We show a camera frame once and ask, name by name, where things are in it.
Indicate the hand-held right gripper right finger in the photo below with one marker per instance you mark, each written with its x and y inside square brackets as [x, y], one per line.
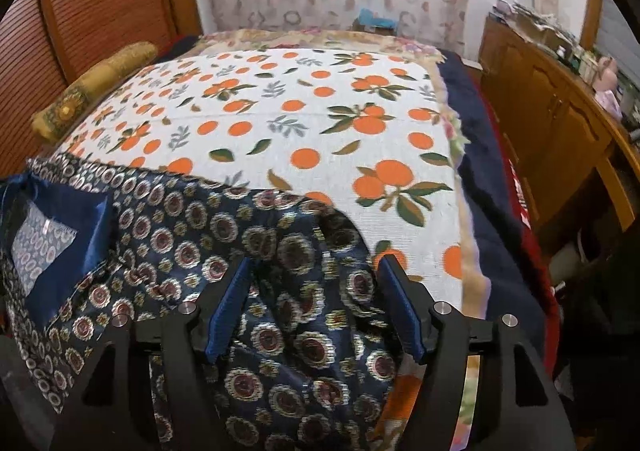
[405, 311]

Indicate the orange-print white blanket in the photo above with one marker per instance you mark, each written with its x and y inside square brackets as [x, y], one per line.
[325, 131]

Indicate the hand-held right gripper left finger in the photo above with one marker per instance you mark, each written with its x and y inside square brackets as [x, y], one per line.
[227, 316]

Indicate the golden patterned pillow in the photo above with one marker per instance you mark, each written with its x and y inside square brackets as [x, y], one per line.
[95, 91]

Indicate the brown box with teal cloth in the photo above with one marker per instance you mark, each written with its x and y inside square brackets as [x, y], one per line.
[375, 21]

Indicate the grey window blind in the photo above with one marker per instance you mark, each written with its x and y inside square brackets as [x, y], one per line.
[620, 41]

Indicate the red blanket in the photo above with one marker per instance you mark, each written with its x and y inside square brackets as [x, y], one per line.
[545, 276]

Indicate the navy bed sheet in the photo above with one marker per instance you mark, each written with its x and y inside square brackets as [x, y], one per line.
[480, 211]

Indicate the pink jug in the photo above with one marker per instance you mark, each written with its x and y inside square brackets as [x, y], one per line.
[607, 86]

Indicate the navy patterned satin top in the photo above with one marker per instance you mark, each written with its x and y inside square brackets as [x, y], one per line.
[165, 241]

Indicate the wooden sideboard cabinet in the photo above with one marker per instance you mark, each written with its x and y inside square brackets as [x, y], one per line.
[550, 121]

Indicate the cardboard box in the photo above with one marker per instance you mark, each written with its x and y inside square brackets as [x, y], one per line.
[537, 31]

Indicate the brown louvered wardrobe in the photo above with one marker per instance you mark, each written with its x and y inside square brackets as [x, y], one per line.
[100, 6]

